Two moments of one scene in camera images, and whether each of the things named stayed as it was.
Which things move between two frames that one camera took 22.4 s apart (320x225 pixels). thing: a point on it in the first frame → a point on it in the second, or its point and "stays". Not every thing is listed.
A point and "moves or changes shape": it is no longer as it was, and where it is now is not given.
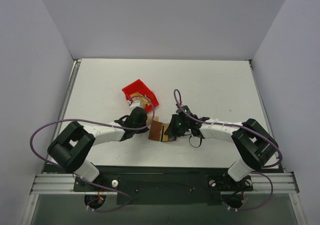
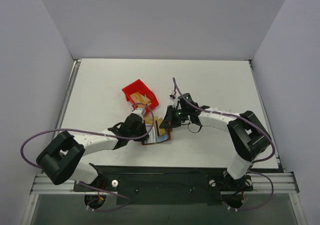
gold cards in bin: (144, 101) stays
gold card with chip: (149, 118) stays
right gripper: (172, 127) → (171, 117)
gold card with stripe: (163, 137) → (160, 131)
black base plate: (165, 185) stays
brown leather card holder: (156, 131) moves or changes shape
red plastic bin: (139, 86) stays
